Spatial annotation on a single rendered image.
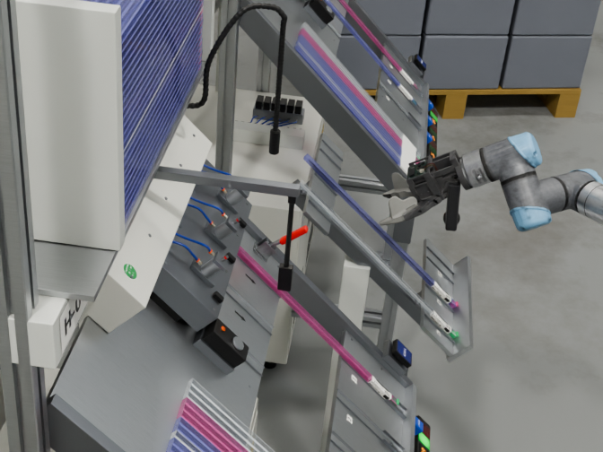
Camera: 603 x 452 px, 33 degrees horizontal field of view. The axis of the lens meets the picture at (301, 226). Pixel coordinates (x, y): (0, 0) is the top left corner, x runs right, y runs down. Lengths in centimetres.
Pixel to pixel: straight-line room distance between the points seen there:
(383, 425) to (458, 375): 134
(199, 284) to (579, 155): 325
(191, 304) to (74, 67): 54
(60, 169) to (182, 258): 42
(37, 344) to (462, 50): 362
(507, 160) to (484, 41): 258
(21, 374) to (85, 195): 23
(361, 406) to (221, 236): 46
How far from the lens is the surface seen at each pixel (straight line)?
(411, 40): 459
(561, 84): 494
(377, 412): 202
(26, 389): 131
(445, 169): 217
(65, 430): 140
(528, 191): 214
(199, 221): 174
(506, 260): 390
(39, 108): 125
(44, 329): 124
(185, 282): 162
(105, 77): 120
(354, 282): 233
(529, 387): 336
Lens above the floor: 215
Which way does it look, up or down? 34 degrees down
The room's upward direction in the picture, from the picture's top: 5 degrees clockwise
